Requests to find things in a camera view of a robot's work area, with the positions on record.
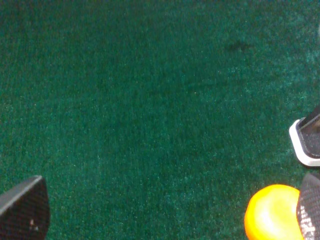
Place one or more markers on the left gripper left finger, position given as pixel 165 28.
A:
pixel 25 210

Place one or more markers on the orange mandarin fruit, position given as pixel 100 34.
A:
pixel 271 214

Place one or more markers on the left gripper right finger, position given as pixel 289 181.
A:
pixel 308 207

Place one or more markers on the black and white board eraser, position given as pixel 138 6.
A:
pixel 305 137

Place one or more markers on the green velvet table cloth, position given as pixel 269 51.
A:
pixel 154 119

